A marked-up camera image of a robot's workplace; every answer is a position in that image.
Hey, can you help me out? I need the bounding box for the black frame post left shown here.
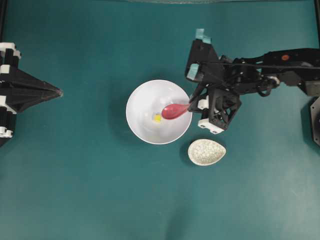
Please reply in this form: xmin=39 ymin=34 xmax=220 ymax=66
xmin=0 ymin=0 xmax=8 ymax=41

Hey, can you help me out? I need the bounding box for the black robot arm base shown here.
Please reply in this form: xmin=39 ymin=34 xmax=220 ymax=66
xmin=300 ymin=97 xmax=320 ymax=152

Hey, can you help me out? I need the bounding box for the black frame post right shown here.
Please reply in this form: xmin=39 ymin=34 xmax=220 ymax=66
xmin=313 ymin=0 xmax=320 ymax=43

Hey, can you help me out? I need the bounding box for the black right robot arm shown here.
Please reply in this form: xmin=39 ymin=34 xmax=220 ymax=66
xmin=185 ymin=46 xmax=320 ymax=134

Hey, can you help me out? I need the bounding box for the pink plastic soup spoon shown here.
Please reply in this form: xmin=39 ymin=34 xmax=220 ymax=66
xmin=161 ymin=103 xmax=191 ymax=120

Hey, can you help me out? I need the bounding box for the yellow hexagonal prism block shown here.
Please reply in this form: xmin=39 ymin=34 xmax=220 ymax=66
xmin=153 ymin=114 xmax=162 ymax=123

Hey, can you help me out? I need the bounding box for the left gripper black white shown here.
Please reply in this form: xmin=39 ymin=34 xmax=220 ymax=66
xmin=0 ymin=42 xmax=63 ymax=146

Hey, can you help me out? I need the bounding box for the black frame post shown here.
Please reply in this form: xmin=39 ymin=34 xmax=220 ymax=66
xmin=0 ymin=0 xmax=8 ymax=41
xmin=313 ymin=0 xmax=320 ymax=43

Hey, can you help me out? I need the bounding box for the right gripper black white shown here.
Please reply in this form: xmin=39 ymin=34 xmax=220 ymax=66
xmin=188 ymin=56 xmax=263 ymax=133

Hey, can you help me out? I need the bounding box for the white round bowl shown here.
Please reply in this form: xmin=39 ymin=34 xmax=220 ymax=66
xmin=125 ymin=79 xmax=193 ymax=145

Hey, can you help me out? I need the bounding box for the speckled egg-shaped spoon rest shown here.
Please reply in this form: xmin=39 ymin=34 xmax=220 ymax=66
xmin=187 ymin=139 xmax=227 ymax=166

